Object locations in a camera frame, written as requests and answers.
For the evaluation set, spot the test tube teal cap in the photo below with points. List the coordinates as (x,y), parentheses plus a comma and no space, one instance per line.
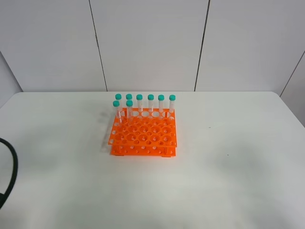
(129,104)

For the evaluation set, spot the orange test tube rack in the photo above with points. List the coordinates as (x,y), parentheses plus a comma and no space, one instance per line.
(146,134)

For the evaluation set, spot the test tube second row left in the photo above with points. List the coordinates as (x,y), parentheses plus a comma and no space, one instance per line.
(118,114)

